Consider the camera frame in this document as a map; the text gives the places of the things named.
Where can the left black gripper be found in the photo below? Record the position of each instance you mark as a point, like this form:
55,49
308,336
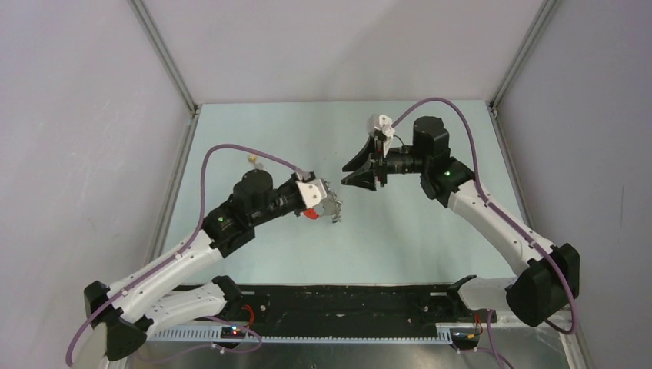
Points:
293,184

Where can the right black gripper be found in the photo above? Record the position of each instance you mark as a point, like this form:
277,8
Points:
377,147

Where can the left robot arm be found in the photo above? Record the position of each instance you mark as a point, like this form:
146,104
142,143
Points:
133,309

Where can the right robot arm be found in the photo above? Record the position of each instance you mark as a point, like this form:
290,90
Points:
546,276

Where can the key with yellow tag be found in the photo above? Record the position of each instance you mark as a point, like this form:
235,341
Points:
255,162

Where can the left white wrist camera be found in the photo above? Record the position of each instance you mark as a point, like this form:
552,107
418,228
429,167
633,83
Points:
312,192

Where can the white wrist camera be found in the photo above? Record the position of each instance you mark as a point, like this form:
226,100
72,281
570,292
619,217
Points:
380,127
312,192

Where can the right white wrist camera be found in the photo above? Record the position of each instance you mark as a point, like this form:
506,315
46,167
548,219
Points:
380,127

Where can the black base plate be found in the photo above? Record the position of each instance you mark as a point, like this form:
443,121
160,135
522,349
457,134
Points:
347,310

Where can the grey slotted cable duct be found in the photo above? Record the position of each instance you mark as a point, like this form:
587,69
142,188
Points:
223,334

